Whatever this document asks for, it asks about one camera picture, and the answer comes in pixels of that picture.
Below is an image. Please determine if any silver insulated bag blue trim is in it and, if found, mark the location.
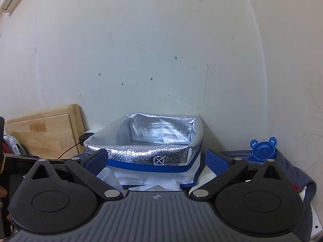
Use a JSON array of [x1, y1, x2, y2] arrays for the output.
[[83, 113, 204, 189]]

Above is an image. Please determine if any white plastic wrapper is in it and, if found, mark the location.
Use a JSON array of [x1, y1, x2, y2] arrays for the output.
[[124, 178, 182, 192]]

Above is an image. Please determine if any grey white fabric bag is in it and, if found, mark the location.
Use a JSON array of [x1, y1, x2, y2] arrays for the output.
[[3, 135, 29, 156]]

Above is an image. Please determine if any blue lid with ears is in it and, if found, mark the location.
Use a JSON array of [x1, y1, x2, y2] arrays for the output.
[[249, 137, 278, 162]]

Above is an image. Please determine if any clear plastic cup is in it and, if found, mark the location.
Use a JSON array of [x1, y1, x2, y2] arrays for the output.
[[97, 168, 125, 191]]

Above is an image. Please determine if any black cable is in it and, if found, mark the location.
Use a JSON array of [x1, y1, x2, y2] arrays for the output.
[[57, 141, 82, 160]]

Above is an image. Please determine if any blue-grey cloth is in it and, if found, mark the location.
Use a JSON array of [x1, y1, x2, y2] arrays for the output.
[[219, 150, 317, 242]]

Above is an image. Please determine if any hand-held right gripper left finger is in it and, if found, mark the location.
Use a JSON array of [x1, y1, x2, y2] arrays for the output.
[[24, 148, 125, 202]]

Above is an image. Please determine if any wooden board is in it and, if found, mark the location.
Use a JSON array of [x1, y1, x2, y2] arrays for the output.
[[4, 104, 87, 160]]

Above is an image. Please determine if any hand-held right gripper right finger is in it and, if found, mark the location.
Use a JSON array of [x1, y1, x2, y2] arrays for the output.
[[189, 149, 291, 202]]

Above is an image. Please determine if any black power adapter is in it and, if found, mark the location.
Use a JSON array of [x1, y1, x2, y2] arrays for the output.
[[79, 132, 94, 146]]

